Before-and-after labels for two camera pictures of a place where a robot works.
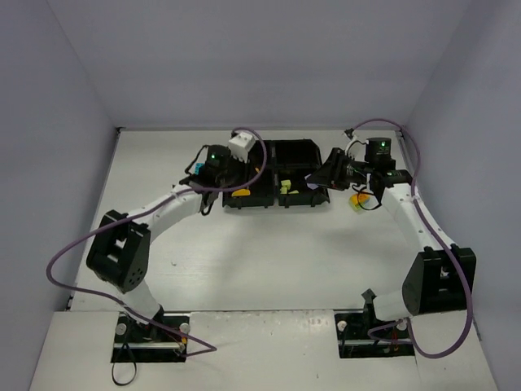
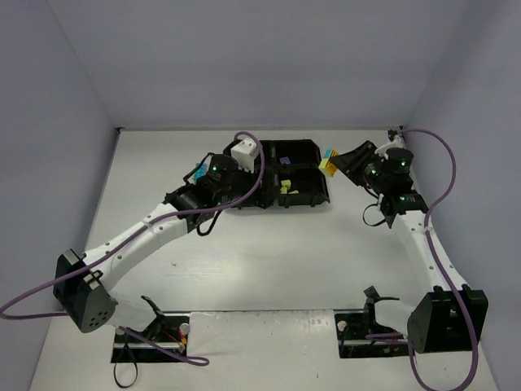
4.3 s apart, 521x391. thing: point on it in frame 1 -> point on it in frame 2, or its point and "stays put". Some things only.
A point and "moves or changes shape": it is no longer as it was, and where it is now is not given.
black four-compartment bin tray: (283, 184) stays put
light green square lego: (286, 184) stays put
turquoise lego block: (197, 166) stays put
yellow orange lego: (363, 199) moves or changes shape
